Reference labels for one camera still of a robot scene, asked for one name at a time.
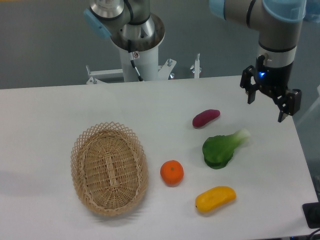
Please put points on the black device at table edge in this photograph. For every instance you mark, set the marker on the black device at table edge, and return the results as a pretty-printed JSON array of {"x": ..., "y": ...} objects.
[{"x": 312, "y": 214}]

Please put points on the orange tangerine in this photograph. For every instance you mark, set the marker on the orange tangerine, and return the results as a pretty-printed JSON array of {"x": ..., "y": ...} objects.
[{"x": 172, "y": 172}]

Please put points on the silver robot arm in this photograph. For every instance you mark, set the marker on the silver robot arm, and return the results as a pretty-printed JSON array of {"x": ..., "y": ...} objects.
[{"x": 278, "y": 22}]

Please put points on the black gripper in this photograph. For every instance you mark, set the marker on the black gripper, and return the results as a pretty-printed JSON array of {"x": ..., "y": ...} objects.
[{"x": 272, "y": 82}]

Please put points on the woven wicker basket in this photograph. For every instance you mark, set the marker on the woven wicker basket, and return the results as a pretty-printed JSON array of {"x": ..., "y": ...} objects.
[{"x": 109, "y": 169}]

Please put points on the green bok choy vegetable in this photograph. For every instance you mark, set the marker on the green bok choy vegetable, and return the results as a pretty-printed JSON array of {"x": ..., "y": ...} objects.
[{"x": 219, "y": 150}]

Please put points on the purple sweet potato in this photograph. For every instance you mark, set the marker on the purple sweet potato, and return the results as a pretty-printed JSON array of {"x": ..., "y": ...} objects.
[{"x": 205, "y": 117}]

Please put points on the yellow mango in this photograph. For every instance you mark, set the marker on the yellow mango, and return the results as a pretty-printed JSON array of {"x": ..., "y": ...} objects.
[{"x": 214, "y": 198}]

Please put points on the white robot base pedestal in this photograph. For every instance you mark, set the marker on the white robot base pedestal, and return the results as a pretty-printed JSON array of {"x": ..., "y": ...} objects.
[{"x": 138, "y": 47}]

